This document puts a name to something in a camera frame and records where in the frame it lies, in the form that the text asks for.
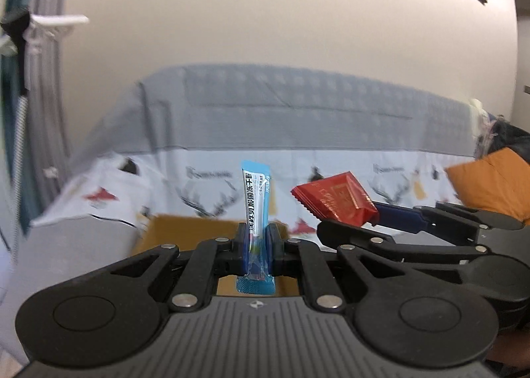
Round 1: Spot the white plastic object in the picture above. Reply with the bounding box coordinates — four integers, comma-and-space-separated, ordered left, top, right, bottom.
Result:
469, 99, 489, 126

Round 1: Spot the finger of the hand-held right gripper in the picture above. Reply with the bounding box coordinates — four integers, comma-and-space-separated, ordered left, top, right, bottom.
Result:
375, 201, 530, 242
317, 218, 491, 265

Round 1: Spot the cardboard box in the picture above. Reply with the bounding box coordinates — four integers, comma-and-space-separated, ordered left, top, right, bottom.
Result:
132, 213, 301, 298

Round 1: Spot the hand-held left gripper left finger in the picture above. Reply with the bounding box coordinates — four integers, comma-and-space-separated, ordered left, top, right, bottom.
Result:
110, 223, 249, 313

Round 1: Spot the orange cushion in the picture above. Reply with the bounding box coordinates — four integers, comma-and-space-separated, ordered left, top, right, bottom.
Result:
445, 148, 530, 225

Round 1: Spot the metal steamer pole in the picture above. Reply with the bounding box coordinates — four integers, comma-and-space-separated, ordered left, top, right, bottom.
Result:
10, 94, 29, 197

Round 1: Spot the dark cloth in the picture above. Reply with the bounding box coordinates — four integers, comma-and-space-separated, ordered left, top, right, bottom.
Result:
482, 113, 530, 155

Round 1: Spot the grey sofa with deer cover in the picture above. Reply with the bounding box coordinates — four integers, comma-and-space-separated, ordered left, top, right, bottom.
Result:
0, 65, 504, 366

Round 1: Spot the white plastic hanger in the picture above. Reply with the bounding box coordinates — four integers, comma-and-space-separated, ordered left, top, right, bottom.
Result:
23, 14, 89, 41

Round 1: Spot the black steamer head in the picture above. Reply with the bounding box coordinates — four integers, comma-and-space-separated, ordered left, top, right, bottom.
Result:
0, 10, 31, 58

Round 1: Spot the person's right forearm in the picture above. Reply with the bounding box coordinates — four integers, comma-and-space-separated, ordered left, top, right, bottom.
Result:
486, 320, 530, 378

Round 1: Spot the blue stick snack packet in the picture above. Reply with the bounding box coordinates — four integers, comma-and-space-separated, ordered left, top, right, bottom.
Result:
236, 160, 277, 295

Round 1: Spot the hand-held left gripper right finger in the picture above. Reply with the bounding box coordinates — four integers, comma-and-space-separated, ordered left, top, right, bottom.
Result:
267, 223, 400, 313

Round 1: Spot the red square snack packet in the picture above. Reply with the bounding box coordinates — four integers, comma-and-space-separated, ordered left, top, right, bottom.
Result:
290, 171, 381, 226

